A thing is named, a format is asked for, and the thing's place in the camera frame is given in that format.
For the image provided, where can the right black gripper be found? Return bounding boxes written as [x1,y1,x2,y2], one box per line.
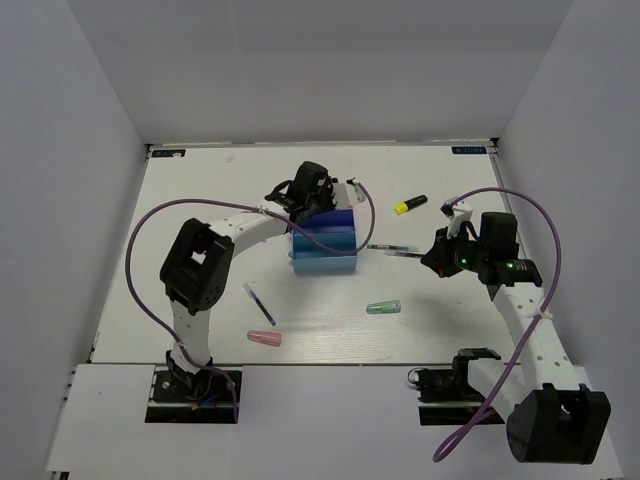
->
[421,223,489,278]

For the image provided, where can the yellow highlighter marker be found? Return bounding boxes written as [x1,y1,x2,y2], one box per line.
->
[394,195,428,215]

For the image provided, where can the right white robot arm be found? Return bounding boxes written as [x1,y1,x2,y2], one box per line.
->
[419,208,611,465]

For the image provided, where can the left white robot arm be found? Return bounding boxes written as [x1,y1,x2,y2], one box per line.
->
[160,161,337,399]

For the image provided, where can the dark blue container bin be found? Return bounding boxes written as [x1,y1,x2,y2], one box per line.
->
[300,208,355,235]

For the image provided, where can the light blue container bin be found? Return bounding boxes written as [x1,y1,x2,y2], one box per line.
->
[289,231,357,274]

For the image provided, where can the green patterned pen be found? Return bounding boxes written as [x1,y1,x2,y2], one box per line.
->
[367,243,419,253]

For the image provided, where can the purple pen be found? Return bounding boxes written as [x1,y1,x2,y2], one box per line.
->
[385,250,424,259]

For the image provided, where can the right blue table label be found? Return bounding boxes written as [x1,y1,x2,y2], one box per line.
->
[451,146,487,155]

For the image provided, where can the blue table label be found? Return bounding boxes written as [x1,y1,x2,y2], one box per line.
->
[151,149,186,158]
[451,146,487,155]

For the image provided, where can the blue pen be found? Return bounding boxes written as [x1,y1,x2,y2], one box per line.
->
[242,282,277,326]

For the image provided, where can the left blue table label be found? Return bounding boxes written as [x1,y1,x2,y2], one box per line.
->
[151,149,186,158]

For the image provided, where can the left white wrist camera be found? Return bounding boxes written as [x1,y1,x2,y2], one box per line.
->
[333,179,366,209]

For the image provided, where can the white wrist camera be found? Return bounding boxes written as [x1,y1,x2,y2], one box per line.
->
[333,179,366,209]
[441,199,473,239]

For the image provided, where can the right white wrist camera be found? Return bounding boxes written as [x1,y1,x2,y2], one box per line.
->
[441,199,473,239]

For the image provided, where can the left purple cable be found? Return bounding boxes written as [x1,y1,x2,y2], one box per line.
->
[124,180,377,424]

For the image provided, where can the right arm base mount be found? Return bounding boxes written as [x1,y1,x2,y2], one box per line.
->
[407,367,485,426]

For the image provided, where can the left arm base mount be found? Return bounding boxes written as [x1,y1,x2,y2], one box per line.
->
[144,369,243,425]

